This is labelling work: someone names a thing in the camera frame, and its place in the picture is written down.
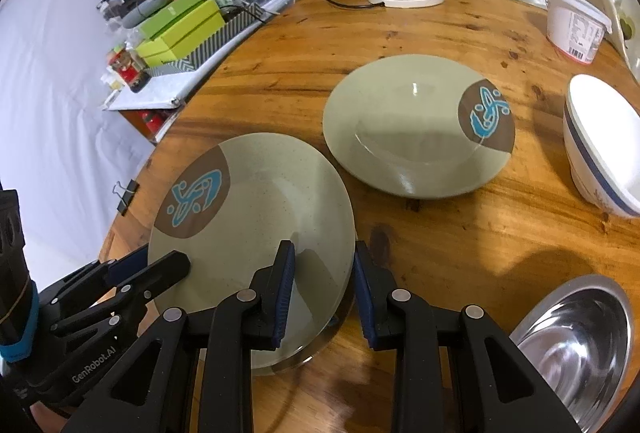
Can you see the white shelf board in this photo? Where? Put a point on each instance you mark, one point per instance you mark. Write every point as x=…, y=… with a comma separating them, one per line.
x=150, y=98

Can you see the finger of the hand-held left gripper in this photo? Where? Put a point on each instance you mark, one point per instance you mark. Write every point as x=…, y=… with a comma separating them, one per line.
x=130, y=265
x=115, y=305

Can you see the green box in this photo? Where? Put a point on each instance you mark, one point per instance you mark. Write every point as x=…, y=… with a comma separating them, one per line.
x=175, y=15
x=170, y=48

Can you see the stainless steel bowl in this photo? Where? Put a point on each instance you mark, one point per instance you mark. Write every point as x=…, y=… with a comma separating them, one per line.
x=575, y=343

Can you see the white plastic tub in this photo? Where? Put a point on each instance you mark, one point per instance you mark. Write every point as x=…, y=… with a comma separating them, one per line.
x=570, y=28

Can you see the white bowl with blue stripe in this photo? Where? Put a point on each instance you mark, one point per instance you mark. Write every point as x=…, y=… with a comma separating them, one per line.
x=582, y=173

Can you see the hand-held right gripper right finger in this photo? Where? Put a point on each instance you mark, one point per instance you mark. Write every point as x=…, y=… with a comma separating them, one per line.
x=362, y=293

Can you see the black white striped box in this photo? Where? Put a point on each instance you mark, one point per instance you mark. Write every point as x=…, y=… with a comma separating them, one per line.
x=220, y=40

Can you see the grey device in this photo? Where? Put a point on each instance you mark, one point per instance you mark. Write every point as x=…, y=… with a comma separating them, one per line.
x=147, y=5

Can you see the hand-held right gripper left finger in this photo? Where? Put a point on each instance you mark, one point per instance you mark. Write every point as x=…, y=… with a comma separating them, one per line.
x=285, y=293

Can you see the black binder clip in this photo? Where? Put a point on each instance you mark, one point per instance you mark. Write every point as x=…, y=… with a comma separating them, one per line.
x=127, y=198

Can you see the white sheet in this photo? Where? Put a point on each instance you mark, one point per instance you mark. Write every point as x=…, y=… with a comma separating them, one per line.
x=50, y=113

